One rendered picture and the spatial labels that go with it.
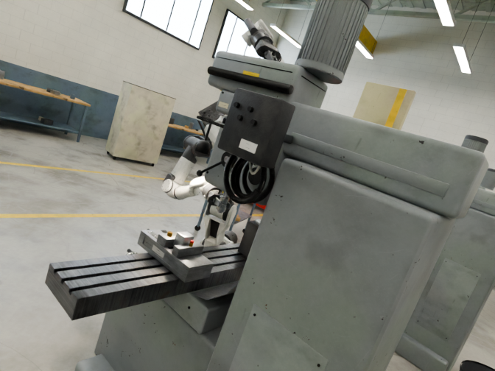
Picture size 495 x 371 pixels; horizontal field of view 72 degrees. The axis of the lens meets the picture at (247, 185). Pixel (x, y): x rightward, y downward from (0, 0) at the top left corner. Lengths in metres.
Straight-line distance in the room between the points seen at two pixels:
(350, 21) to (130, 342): 1.75
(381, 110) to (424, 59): 8.07
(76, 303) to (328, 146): 0.97
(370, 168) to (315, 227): 0.26
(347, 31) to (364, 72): 10.19
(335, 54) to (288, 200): 0.57
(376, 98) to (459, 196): 2.19
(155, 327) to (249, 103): 1.15
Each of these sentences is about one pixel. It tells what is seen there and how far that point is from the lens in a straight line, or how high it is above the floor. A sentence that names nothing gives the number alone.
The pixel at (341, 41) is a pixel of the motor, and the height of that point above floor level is 2.01.
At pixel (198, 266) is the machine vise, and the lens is 1.47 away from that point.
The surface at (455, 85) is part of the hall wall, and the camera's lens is 10.80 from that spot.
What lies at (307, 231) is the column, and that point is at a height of 1.37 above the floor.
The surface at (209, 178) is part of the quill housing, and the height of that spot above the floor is 1.34.
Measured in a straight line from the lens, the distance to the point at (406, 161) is 1.14.
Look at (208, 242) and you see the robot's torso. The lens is 2.51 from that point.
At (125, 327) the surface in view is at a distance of 2.00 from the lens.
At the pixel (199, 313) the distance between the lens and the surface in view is 1.54.
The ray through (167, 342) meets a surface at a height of 0.58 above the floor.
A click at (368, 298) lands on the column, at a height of 1.28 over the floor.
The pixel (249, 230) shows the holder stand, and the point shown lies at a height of 1.08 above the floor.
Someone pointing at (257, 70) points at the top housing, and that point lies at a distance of 1.45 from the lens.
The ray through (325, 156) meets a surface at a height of 1.61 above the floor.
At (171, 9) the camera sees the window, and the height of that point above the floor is 3.77.
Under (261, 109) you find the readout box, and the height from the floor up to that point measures 1.68.
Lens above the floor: 1.63
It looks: 10 degrees down
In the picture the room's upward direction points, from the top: 19 degrees clockwise
